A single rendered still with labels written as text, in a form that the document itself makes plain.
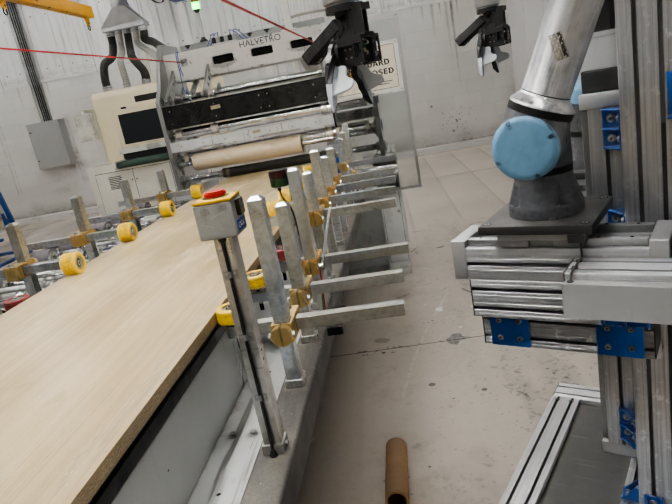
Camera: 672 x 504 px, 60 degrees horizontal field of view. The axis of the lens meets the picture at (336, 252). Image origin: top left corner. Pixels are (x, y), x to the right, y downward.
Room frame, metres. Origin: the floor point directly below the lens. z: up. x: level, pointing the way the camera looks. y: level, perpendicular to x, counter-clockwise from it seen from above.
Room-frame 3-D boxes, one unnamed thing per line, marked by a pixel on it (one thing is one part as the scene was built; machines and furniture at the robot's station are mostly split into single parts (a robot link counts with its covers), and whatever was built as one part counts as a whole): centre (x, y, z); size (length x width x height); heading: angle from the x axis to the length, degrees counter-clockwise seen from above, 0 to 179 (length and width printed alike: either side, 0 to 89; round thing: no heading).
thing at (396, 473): (1.77, -0.07, 0.04); 0.30 x 0.08 x 0.08; 172
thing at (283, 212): (1.54, 0.12, 0.87); 0.03 x 0.03 x 0.48; 82
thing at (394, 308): (1.32, 0.08, 0.84); 0.43 x 0.03 x 0.04; 82
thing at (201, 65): (4.47, 0.24, 0.95); 1.65 x 0.70 x 1.90; 82
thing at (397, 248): (1.81, -0.01, 0.84); 0.43 x 0.03 x 0.04; 82
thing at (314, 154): (2.28, 0.01, 0.92); 0.03 x 0.03 x 0.48; 82
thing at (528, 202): (1.19, -0.45, 1.09); 0.15 x 0.15 x 0.10
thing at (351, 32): (1.23, -0.11, 1.46); 0.09 x 0.08 x 0.12; 54
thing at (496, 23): (1.90, -0.61, 1.46); 0.09 x 0.08 x 0.12; 54
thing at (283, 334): (1.31, 0.15, 0.85); 0.13 x 0.06 x 0.05; 172
